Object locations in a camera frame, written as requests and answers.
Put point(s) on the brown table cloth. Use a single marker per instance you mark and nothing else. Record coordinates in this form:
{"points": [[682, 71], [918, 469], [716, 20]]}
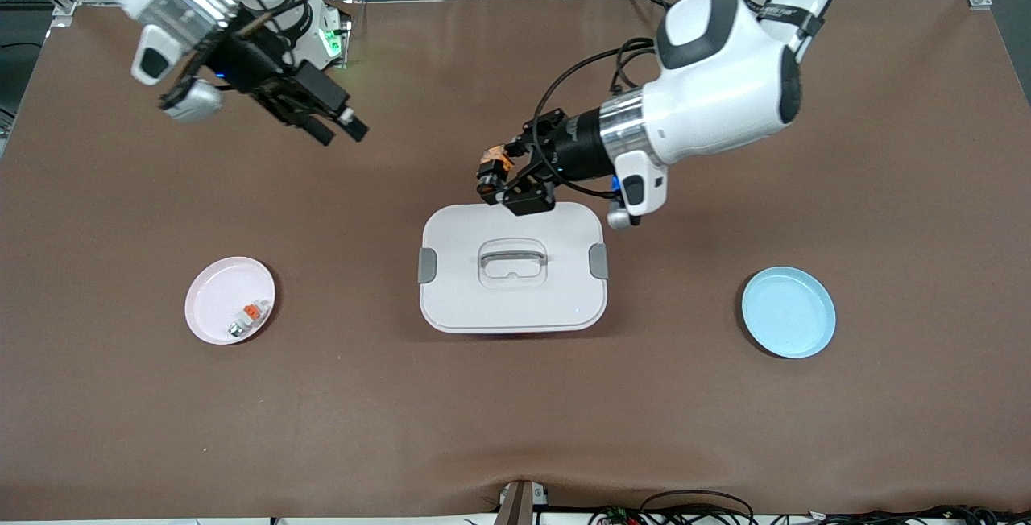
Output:
{"points": [[515, 396]]}

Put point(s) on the light blue round plate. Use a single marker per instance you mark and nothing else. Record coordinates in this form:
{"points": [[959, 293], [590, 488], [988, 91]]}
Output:
{"points": [[789, 312]]}

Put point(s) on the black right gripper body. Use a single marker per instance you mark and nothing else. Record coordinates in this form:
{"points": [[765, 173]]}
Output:
{"points": [[256, 64]]}

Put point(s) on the white lidded storage box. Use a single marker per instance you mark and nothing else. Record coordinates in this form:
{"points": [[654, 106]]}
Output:
{"points": [[515, 307]]}

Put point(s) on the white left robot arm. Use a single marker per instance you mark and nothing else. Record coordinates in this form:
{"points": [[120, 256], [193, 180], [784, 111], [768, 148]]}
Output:
{"points": [[725, 82]]}

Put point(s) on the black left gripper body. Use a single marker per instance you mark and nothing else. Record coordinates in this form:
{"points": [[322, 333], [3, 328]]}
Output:
{"points": [[575, 146]]}

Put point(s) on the black orange button switch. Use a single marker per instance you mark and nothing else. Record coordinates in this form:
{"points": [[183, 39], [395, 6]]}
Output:
{"points": [[495, 159]]}

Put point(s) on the grey box latch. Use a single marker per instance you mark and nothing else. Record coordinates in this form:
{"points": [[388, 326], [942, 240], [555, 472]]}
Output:
{"points": [[598, 261], [427, 266]]}

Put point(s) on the brown post with bracket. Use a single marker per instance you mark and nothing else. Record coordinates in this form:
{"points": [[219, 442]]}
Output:
{"points": [[519, 505]]}

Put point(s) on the white orange switch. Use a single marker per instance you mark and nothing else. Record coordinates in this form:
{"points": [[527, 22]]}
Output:
{"points": [[251, 313]]}

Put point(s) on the pink round plate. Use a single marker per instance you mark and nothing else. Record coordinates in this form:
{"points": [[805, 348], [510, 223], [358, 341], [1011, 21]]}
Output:
{"points": [[213, 299]]}

